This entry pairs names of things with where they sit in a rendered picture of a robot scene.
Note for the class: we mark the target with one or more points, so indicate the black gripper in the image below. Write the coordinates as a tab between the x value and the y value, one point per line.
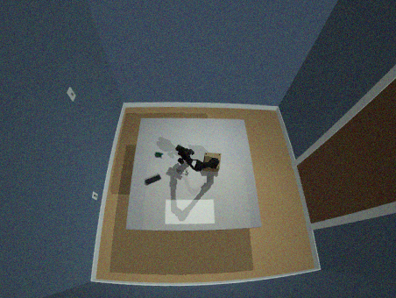
181	160

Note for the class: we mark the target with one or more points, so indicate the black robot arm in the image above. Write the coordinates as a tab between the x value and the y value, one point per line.
184	153

